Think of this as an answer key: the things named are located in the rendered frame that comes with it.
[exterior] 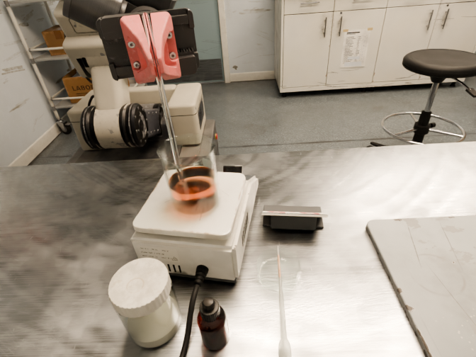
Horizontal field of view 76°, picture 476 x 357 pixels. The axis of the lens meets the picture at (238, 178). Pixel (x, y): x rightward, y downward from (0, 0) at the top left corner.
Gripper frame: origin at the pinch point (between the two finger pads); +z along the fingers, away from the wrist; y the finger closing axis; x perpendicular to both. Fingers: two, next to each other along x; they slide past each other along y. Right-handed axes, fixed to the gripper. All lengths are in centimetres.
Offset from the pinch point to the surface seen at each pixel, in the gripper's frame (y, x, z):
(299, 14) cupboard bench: 119, 33, -216
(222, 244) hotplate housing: 2.9, 18.6, 6.7
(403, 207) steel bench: 32.3, 25.7, 2.5
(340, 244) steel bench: 19.4, 25.6, 5.8
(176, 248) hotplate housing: -2.3, 19.5, 4.7
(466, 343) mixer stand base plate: 23.5, 24.6, 21.7
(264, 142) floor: 64, 102, -150
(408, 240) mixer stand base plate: 27.5, 24.6, 8.9
